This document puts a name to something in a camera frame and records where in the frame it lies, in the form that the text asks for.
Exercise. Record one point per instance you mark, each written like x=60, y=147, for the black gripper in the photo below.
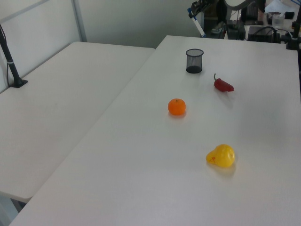
x=205, y=3

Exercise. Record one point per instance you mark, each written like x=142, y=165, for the blue and white marker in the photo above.
x=198, y=24

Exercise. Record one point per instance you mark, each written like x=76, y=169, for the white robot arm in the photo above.
x=237, y=4

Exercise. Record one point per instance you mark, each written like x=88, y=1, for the grey sneaker shoe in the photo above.
x=217, y=27

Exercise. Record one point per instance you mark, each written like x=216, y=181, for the dark green machine base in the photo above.
x=236, y=33

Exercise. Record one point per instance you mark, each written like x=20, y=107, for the black mesh pen cup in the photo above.
x=194, y=61

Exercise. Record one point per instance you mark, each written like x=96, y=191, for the black box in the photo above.
x=258, y=34

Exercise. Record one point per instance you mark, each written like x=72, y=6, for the red chili pepper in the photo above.
x=222, y=85

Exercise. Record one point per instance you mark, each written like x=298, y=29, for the white plastic sheet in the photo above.
x=277, y=4

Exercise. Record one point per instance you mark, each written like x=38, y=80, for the clear glass jar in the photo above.
x=277, y=20

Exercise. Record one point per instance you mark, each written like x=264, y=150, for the small black case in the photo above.
x=289, y=15

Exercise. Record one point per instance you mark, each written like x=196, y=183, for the orange mandarin fruit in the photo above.
x=176, y=107

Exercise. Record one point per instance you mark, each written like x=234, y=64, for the yellow toy pear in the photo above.
x=222, y=156

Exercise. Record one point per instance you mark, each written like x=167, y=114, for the black pole with base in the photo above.
x=11, y=66

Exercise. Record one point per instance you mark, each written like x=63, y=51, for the grey table leg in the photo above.
x=7, y=212

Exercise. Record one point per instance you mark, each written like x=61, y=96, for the black camera stand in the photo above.
x=294, y=43

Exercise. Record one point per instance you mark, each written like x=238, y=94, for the grey aluminium partition frame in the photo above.
x=78, y=23

